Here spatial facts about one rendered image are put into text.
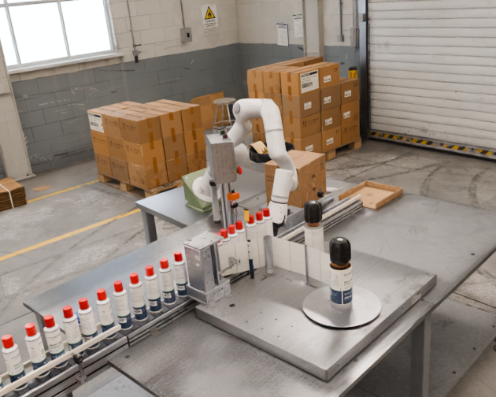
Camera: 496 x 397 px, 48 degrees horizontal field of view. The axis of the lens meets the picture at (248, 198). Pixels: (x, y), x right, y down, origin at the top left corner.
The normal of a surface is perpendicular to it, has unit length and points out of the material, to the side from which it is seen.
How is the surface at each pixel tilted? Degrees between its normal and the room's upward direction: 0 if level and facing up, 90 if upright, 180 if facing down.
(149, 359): 0
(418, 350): 90
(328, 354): 0
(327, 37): 90
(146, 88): 90
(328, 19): 90
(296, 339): 0
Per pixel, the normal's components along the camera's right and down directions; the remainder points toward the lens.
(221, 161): 0.20, 0.33
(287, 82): -0.72, 0.31
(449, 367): -0.10, -0.93
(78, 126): 0.65, 0.22
